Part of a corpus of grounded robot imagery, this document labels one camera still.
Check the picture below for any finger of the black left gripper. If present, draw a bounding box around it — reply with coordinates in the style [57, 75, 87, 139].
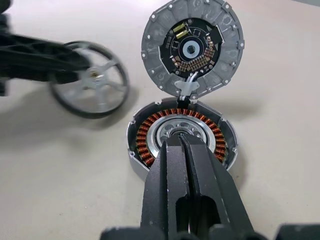
[0, 59, 87, 86]
[0, 31, 92, 66]

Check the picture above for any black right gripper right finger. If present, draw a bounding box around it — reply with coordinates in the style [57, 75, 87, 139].
[179, 134, 255, 232]

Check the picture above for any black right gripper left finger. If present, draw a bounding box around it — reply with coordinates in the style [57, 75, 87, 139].
[140, 136, 195, 232]

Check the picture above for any silver spoked rotor black rim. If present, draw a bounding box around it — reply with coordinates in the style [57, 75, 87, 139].
[48, 40, 131, 120]

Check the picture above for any round grey hinged motor lid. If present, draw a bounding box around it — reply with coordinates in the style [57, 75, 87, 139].
[140, 0, 245, 99]

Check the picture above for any grey tape roll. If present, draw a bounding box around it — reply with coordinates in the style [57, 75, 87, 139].
[126, 96, 240, 181]

